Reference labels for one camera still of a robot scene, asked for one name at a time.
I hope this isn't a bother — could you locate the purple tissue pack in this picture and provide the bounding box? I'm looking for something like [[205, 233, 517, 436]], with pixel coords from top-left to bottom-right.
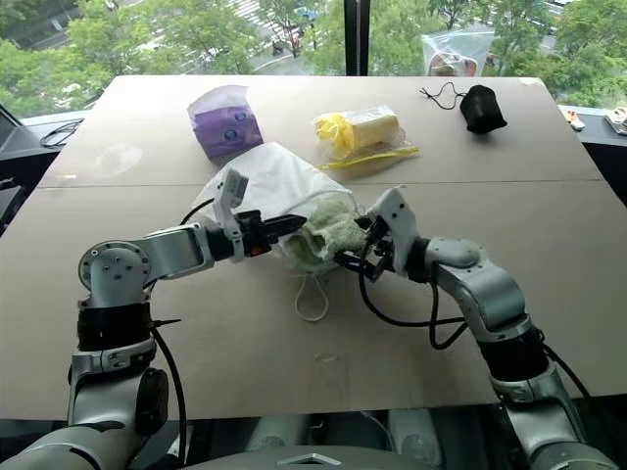
[[187, 83, 266, 161]]

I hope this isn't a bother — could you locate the white drawstring bag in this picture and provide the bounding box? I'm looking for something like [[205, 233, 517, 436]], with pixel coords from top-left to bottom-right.
[[188, 141, 355, 323]]

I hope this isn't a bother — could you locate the black drawstring pouch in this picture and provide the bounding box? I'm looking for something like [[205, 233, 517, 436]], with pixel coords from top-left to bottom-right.
[[419, 81, 508, 134]]

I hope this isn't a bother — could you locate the zip bag with yellow contents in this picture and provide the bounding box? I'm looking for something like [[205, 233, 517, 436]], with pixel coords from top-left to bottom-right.
[[313, 109, 421, 171]]

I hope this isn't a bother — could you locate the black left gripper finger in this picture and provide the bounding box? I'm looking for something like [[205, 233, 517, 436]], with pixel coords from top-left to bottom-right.
[[266, 225, 304, 245], [263, 213, 308, 231]]

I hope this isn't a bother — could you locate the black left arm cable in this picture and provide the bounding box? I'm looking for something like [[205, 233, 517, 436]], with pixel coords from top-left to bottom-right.
[[144, 198, 219, 469]]

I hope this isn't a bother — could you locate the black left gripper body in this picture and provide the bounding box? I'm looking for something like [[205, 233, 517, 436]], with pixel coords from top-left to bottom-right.
[[236, 209, 276, 259]]

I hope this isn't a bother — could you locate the light green towel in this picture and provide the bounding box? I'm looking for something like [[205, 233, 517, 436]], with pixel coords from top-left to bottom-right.
[[285, 193, 369, 271]]

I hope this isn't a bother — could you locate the black cable on sill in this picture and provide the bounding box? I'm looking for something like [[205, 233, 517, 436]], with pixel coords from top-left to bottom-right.
[[38, 117, 85, 149]]

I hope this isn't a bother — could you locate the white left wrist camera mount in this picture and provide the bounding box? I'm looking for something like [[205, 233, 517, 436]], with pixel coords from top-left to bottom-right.
[[213, 167, 252, 265]]

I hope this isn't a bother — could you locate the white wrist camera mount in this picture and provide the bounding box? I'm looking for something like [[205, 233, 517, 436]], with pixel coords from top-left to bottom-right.
[[364, 187, 418, 276], [213, 167, 252, 265]]

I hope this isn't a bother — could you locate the grey flat object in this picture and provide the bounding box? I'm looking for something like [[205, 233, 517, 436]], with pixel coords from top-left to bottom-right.
[[603, 107, 627, 137]]

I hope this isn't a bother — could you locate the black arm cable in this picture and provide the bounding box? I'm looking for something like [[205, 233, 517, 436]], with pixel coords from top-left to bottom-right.
[[144, 198, 219, 469], [358, 266, 593, 400]]

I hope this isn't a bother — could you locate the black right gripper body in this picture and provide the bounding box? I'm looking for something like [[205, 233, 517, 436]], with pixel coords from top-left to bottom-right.
[[362, 217, 395, 284]]

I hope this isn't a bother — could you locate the grey robot torso plate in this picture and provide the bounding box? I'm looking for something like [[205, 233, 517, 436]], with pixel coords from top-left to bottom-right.
[[187, 443, 428, 470]]

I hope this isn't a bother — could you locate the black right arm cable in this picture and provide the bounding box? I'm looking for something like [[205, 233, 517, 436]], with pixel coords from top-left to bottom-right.
[[358, 266, 593, 400]]

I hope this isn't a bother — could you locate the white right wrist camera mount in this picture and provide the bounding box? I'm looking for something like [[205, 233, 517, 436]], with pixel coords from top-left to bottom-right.
[[364, 187, 418, 276]]

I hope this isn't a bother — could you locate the dark rounded shape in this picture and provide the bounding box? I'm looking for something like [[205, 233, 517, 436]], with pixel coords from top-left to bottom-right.
[[388, 408, 445, 466]]

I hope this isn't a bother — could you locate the white and orange small object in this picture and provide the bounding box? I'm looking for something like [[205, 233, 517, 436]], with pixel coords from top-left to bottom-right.
[[562, 105, 587, 131]]

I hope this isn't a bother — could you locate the clear plastic bag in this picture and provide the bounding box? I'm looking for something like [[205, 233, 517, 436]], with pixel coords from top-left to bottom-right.
[[420, 30, 497, 78]]

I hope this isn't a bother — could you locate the dark window frame post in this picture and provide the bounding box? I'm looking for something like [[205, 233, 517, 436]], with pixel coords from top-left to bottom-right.
[[344, 0, 370, 77]]

